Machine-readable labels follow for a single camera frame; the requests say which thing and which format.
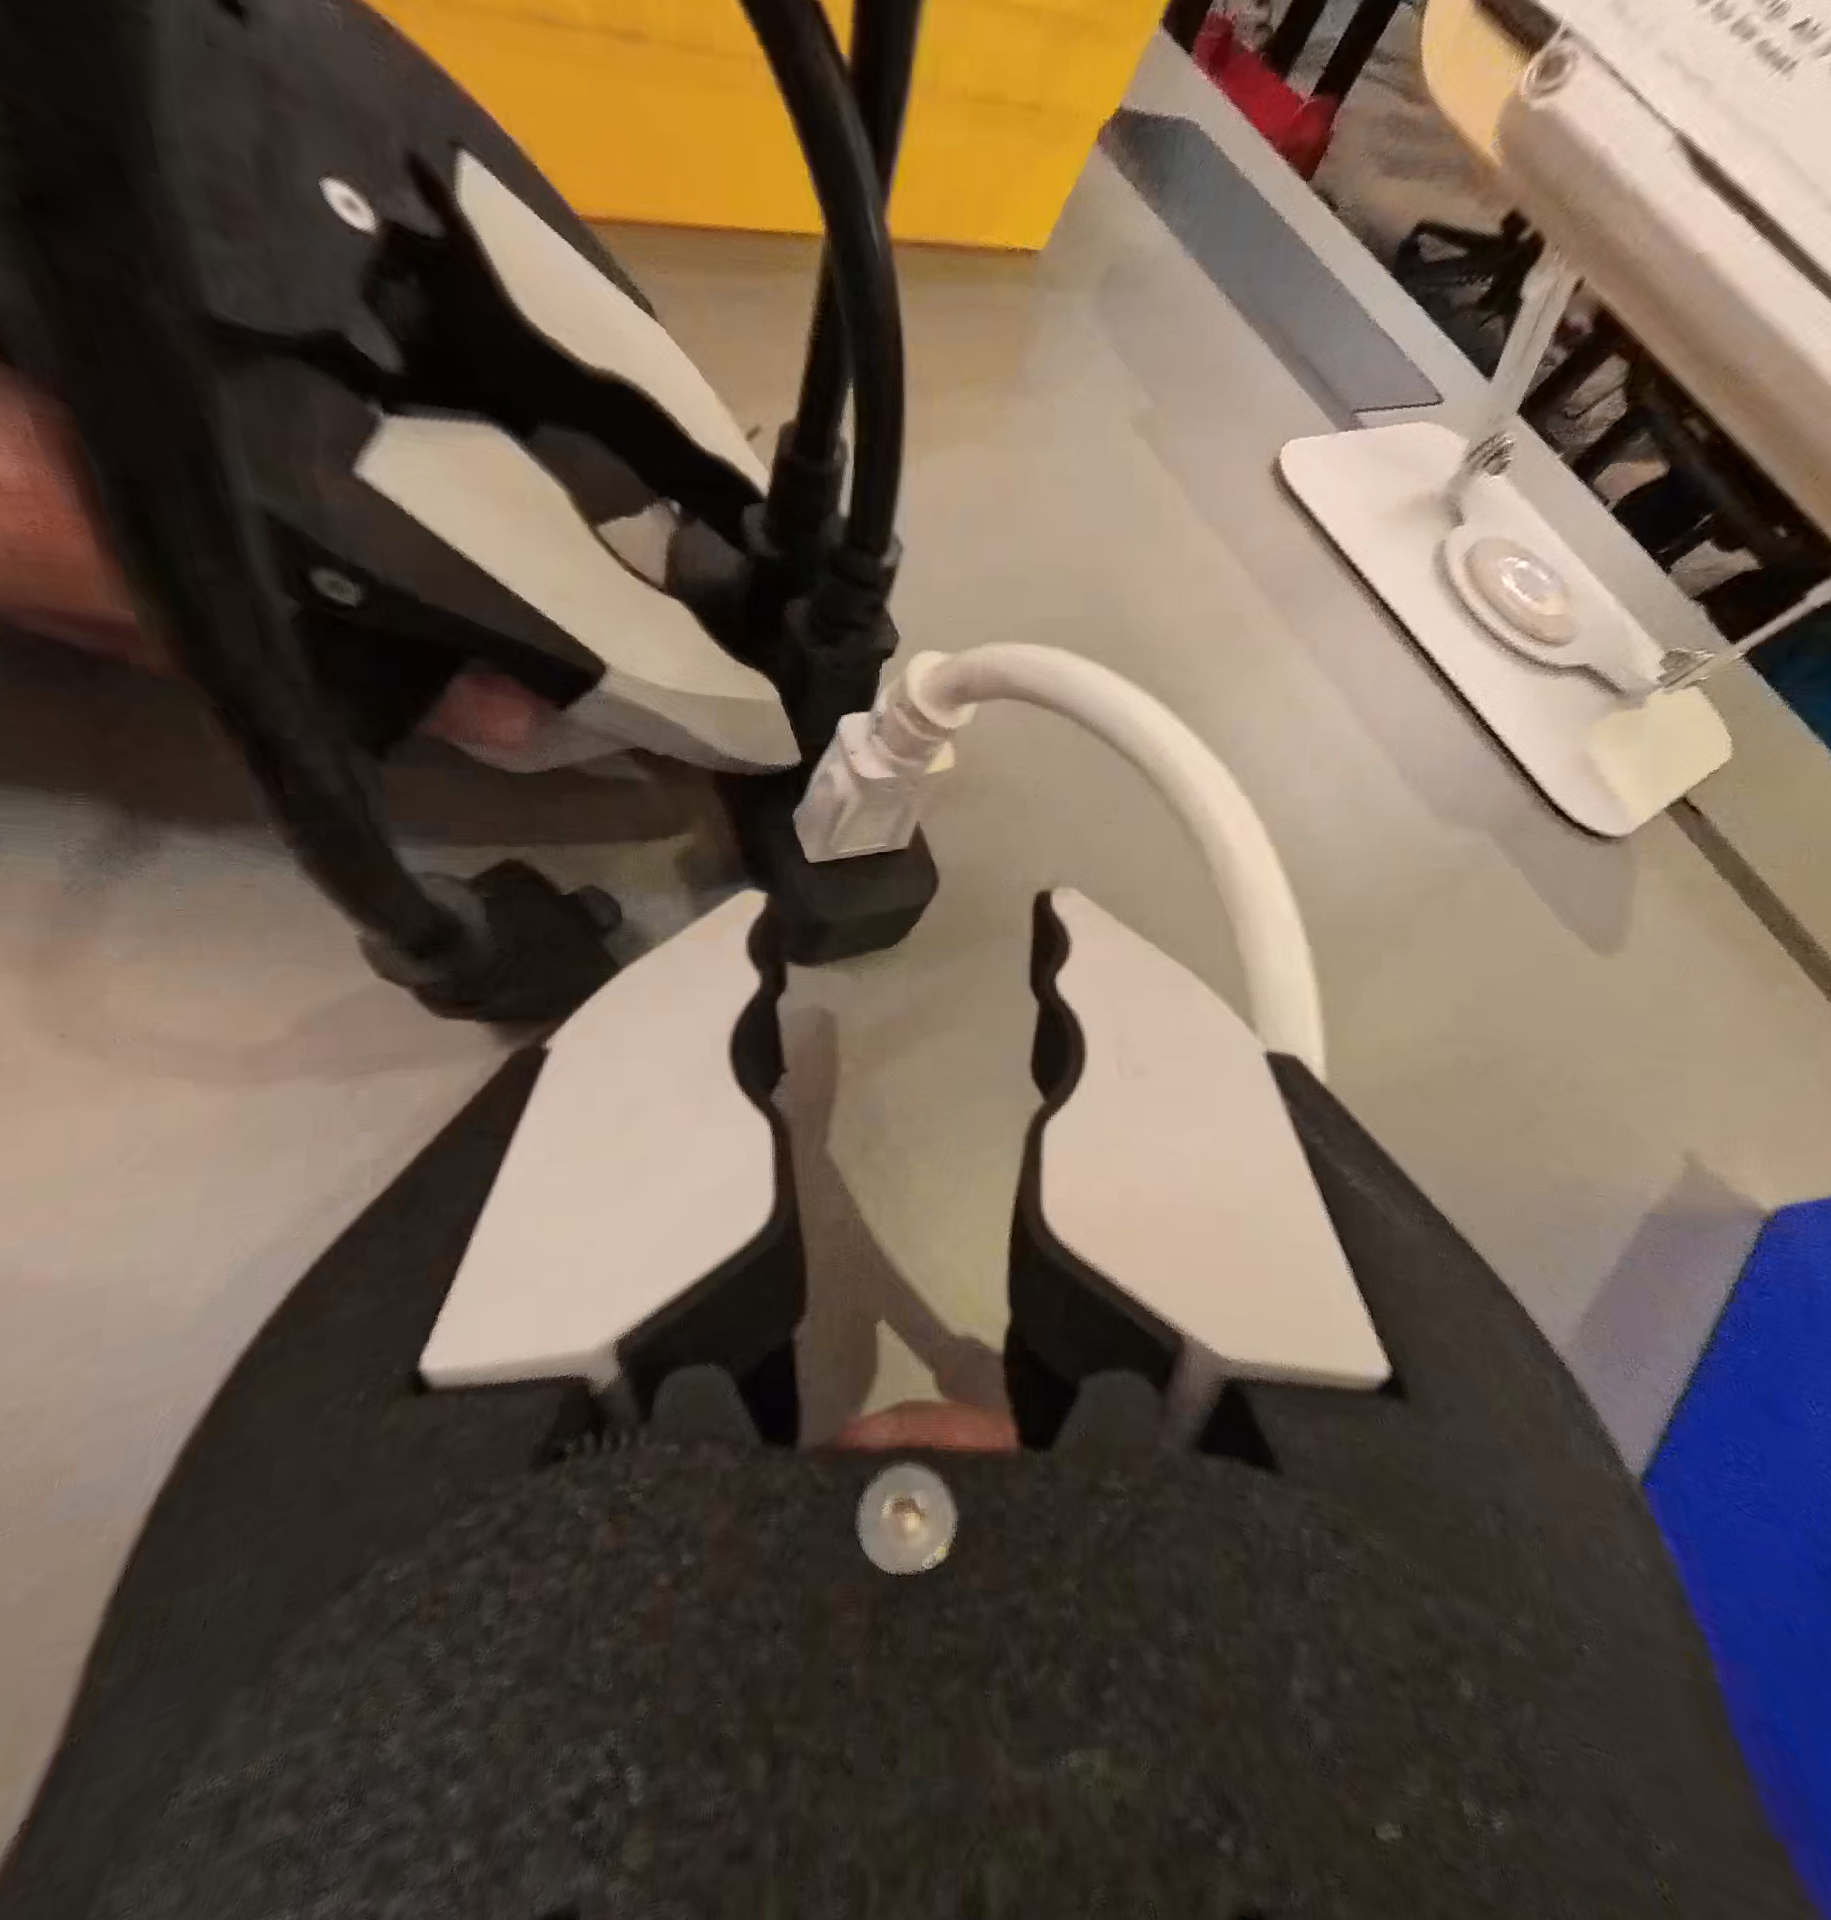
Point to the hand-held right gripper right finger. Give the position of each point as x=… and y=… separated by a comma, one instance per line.
x=1201, y=1187

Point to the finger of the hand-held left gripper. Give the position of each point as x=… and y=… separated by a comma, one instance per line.
x=587, y=299
x=481, y=497

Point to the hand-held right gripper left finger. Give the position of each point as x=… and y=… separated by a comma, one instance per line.
x=630, y=1187

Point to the grey desk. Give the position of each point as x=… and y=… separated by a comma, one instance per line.
x=1003, y=449

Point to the person's left hand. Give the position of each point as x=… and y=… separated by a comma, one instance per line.
x=28, y=511

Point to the yellow box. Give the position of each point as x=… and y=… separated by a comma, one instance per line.
x=630, y=119

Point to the cream sticky note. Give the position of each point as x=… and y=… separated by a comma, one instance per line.
x=1659, y=757

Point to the blue box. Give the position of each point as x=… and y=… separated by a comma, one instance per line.
x=1785, y=1502

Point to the grey metal strip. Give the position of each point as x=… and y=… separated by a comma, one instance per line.
x=1276, y=270

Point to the red bag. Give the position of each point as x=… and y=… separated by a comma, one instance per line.
x=1259, y=92

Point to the white board with dark edge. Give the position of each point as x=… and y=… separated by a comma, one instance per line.
x=1381, y=497

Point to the white printed paper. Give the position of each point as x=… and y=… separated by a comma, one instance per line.
x=1753, y=92

